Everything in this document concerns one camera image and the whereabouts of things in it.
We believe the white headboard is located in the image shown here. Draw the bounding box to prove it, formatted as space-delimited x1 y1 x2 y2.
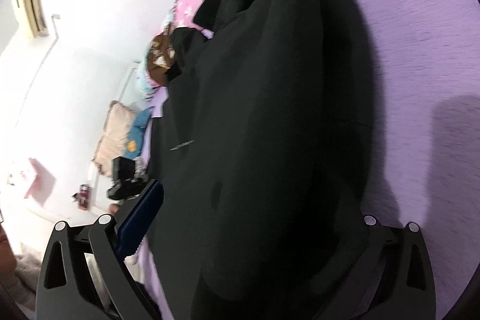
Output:
116 62 141 106

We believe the small red and black object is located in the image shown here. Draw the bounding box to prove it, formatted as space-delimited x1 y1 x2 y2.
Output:
72 184 91 210

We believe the pink and blue floral quilt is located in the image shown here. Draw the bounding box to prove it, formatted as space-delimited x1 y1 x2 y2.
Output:
137 0 203 100

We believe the pink cloth on wall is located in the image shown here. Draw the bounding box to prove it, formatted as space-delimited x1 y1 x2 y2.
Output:
24 158 56 207

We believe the beige pillow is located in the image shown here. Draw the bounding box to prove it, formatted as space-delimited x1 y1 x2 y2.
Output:
93 101 137 178

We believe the brown printed garment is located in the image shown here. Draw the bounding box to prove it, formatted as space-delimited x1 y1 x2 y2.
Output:
146 23 179 88

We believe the black hooded jacket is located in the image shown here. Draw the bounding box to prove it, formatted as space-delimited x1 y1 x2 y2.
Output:
148 0 374 319

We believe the purple bed sheet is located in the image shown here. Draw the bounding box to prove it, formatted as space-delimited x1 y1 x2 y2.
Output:
148 0 479 319

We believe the blue pillow with orange prints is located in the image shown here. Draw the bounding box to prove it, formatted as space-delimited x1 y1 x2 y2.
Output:
124 106 154 160

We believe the wall air conditioner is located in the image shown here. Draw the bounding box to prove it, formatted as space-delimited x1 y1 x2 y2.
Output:
15 0 48 38

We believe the person's left hand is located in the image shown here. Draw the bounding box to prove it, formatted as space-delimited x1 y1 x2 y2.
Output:
108 203 121 215

